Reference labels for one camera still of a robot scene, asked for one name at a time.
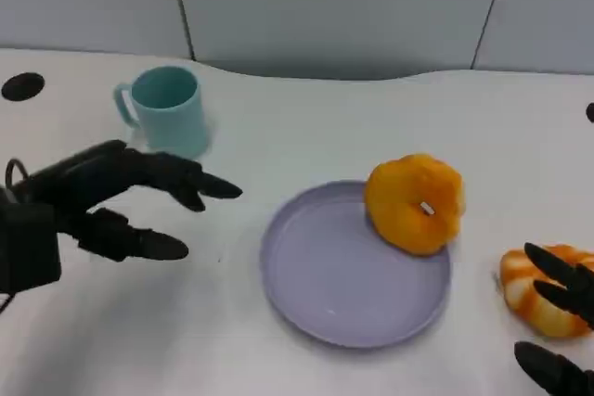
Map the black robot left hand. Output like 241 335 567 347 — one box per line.
8 139 244 262

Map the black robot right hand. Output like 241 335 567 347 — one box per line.
513 241 594 396

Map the orange and white bread roll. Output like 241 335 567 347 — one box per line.
364 153 465 257
491 243 594 339

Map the pale green mug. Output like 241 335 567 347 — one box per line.
113 66 210 160

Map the lilac plate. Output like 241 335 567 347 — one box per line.
259 180 452 350

